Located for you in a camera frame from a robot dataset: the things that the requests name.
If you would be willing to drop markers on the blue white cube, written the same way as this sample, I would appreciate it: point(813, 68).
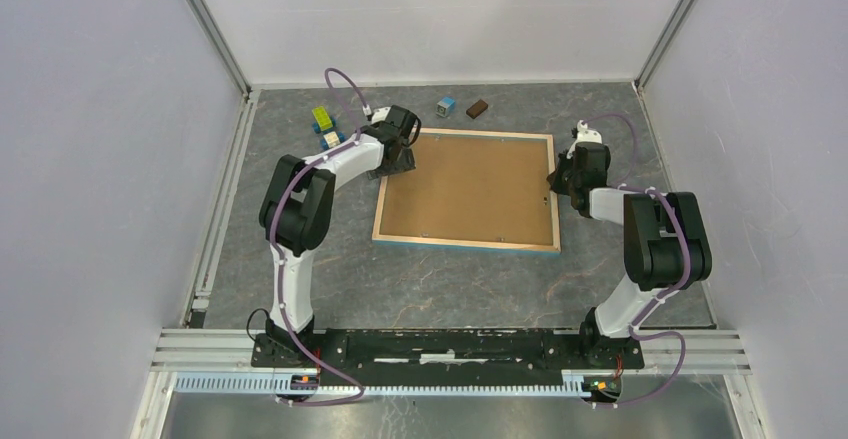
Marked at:
point(445, 106)

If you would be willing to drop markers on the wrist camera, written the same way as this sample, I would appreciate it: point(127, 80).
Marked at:
point(583, 132)
point(378, 115)

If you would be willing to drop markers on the aluminium base profile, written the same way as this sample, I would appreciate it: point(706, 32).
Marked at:
point(708, 352)

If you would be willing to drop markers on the corner aluminium post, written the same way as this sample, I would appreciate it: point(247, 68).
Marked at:
point(664, 41)
point(213, 33)

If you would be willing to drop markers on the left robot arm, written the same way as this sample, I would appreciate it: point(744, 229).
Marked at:
point(296, 211)

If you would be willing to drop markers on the left floor aluminium rail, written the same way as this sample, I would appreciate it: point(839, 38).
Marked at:
point(207, 259)

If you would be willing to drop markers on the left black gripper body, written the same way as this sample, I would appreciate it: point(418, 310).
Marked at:
point(404, 144)

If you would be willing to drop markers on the right corner aluminium post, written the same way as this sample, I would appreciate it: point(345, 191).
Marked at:
point(664, 41)

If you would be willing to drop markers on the white blue toy car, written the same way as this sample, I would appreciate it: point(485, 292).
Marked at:
point(331, 140)

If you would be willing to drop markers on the light wooden picture frame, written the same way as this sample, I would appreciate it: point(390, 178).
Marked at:
point(464, 244)

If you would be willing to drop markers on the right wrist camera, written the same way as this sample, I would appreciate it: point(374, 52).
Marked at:
point(583, 132)

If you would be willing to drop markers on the small brown block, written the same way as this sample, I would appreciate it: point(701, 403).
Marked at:
point(476, 109)

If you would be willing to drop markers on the left corner aluminium post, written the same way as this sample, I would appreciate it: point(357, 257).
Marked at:
point(213, 33)

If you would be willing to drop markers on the brown cardboard backing board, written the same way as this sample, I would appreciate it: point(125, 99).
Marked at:
point(470, 187)

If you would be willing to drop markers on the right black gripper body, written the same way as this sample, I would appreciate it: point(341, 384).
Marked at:
point(564, 177)

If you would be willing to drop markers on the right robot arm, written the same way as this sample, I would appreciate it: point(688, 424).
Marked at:
point(665, 245)

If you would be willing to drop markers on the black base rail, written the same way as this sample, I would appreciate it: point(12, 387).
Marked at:
point(453, 357)

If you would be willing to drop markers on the green blue toy car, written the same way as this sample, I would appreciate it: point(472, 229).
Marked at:
point(323, 122)

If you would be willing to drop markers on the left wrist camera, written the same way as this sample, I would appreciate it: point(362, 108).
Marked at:
point(378, 115)

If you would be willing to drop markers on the slotted cable duct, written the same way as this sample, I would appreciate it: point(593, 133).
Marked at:
point(307, 385)

